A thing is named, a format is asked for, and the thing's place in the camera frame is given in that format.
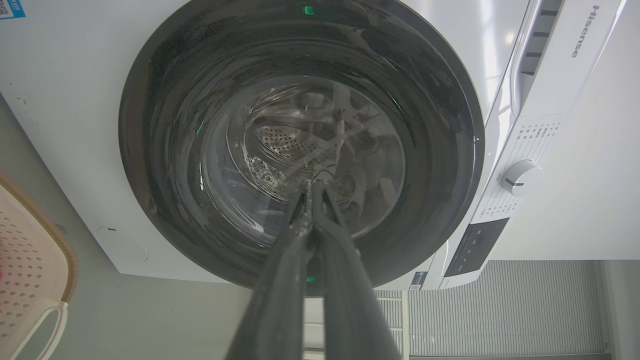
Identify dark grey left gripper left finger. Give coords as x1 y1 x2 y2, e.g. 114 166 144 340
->
224 180 315 360

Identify black washing machine display panel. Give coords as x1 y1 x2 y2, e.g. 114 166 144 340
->
444 217 510 278

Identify blue energy label sticker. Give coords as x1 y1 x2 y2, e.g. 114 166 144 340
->
0 0 26 21

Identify white Hisense washing machine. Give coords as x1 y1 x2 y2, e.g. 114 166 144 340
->
0 0 640 292

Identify dark round washing machine door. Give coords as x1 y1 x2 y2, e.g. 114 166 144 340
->
118 0 485 297

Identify white detergent drawer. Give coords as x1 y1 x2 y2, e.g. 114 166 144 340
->
510 0 626 118

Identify cream perforated laundry basket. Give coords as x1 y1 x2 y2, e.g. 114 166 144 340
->
0 172 79 360

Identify white slatted cabinet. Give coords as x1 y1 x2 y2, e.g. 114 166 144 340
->
303 260 608 360

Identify white washing machine dial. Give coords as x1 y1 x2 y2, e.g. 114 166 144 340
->
500 159 544 197

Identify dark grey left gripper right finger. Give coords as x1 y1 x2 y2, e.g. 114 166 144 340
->
313 183 402 360

